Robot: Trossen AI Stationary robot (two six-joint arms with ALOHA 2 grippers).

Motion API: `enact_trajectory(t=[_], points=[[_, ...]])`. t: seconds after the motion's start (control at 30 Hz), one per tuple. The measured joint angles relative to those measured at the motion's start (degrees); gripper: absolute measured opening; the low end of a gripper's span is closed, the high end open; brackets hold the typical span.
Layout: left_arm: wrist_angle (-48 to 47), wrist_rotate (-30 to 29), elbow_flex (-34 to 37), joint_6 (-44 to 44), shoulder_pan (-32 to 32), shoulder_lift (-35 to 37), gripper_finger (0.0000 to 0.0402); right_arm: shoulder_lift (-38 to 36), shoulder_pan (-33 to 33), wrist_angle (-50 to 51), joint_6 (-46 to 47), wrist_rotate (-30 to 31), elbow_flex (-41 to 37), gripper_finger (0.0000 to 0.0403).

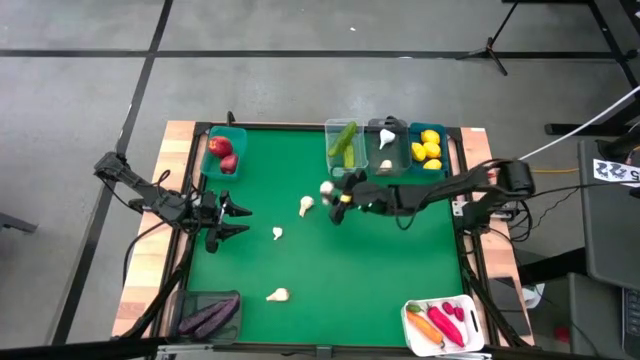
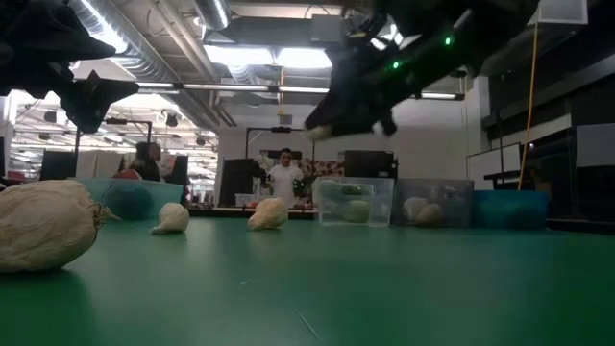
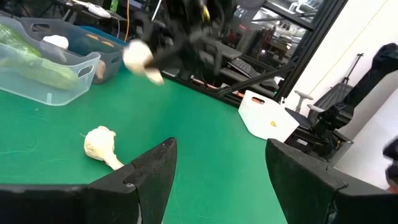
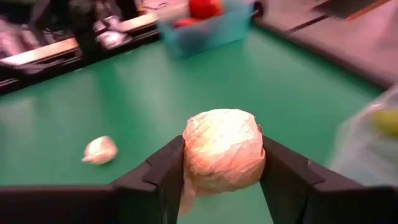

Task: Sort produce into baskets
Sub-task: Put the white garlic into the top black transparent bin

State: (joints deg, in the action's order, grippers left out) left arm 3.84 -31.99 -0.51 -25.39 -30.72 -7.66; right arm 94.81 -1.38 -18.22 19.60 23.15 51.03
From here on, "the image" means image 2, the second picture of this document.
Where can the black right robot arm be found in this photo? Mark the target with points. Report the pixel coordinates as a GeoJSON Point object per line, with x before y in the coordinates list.
{"type": "Point", "coordinates": [461, 29]}

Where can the background table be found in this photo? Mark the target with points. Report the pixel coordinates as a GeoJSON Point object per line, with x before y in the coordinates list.
{"type": "Point", "coordinates": [226, 211]}

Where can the floral cloth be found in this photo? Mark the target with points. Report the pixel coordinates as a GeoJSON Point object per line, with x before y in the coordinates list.
{"type": "Point", "coordinates": [329, 168]}

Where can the green table mat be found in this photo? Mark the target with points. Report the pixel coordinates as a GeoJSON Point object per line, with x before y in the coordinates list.
{"type": "Point", "coordinates": [336, 288]}

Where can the white wall sign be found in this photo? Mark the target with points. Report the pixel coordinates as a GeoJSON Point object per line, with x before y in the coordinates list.
{"type": "Point", "coordinates": [596, 144]}

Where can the teal plastic basket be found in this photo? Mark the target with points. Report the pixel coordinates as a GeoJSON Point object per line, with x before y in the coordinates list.
{"type": "Point", "coordinates": [158, 197]}

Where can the small garlic bulb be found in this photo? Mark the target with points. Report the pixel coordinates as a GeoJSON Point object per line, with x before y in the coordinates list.
{"type": "Point", "coordinates": [172, 218]}

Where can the silver ribbed air duct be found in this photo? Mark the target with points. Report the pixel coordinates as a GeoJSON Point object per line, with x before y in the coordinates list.
{"type": "Point", "coordinates": [144, 67]}

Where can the small clear tub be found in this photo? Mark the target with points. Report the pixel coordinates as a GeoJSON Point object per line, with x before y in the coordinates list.
{"type": "Point", "coordinates": [245, 200]}

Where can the whiteboard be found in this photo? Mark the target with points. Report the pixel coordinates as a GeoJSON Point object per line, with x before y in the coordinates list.
{"type": "Point", "coordinates": [495, 163]}

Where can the long ceiling light fixture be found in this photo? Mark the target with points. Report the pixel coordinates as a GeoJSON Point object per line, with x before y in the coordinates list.
{"type": "Point", "coordinates": [226, 87]}

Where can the long green cucumber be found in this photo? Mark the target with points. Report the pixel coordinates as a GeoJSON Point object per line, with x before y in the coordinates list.
{"type": "Point", "coordinates": [352, 190]}

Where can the yellow pole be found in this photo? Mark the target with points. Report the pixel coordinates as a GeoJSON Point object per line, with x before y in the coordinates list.
{"type": "Point", "coordinates": [528, 110]}

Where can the clear plastic basket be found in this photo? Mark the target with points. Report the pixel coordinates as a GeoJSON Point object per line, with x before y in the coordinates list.
{"type": "Point", "coordinates": [379, 202]}

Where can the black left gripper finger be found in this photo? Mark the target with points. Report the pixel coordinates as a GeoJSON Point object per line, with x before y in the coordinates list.
{"type": "Point", "coordinates": [113, 90]}
{"type": "Point", "coordinates": [86, 113]}

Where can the black background robot arm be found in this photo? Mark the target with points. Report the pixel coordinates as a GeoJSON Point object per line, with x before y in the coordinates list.
{"type": "Point", "coordinates": [302, 187]}

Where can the black upright panel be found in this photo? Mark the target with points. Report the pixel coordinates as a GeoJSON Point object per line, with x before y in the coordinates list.
{"type": "Point", "coordinates": [235, 175]}

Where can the grey wall vent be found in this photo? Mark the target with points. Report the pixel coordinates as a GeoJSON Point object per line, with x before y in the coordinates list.
{"type": "Point", "coordinates": [286, 119]}

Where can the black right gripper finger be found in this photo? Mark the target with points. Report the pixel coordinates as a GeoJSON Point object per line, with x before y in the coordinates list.
{"type": "Point", "coordinates": [386, 120]}
{"type": "Point", "coordinates": [346, 120]}

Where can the blue plastic basket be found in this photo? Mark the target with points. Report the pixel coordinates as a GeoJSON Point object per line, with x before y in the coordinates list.
{"type": "Point", "coordinates": [509, 209]}

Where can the black monitor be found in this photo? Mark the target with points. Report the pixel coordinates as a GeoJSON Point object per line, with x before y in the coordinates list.
{"type": "Point", "coordinates": [57, 165]}
{"type": "Point", "coordinates": [370, 164]}

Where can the black gantry frame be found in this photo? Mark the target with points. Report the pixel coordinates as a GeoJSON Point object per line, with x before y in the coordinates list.
{"type": "Point", "coordinates": [117, 121]}
{"type": "Point", "coordinates": [269, 129]}

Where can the grey translucent plastic basket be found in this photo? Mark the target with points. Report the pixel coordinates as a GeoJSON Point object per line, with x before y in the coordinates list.
{"type": "Point", "coordinates": [456, 202]}

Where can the person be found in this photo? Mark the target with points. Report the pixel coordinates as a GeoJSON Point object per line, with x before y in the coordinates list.
{"type": "Point", "coordinates": [283, 180]}
{"type": "Point", "coordinates": [144, 165]}

